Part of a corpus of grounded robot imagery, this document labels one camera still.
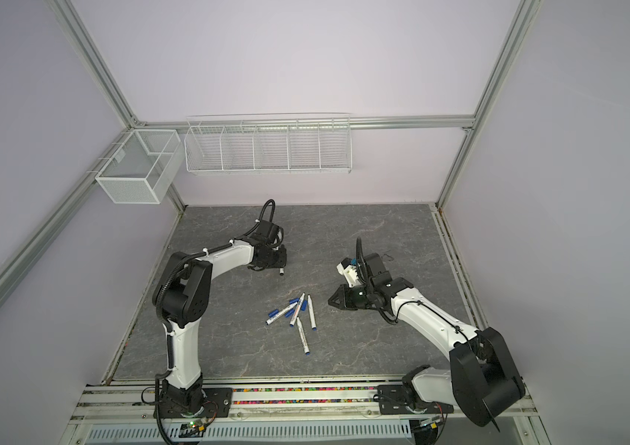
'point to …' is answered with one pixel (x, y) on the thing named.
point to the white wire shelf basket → (269, 143)
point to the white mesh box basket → (143, 168)
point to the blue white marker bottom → (303, 336)
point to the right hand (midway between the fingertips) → (331, 304)
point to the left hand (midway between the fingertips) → (285, 262)
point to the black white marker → (282, 272)
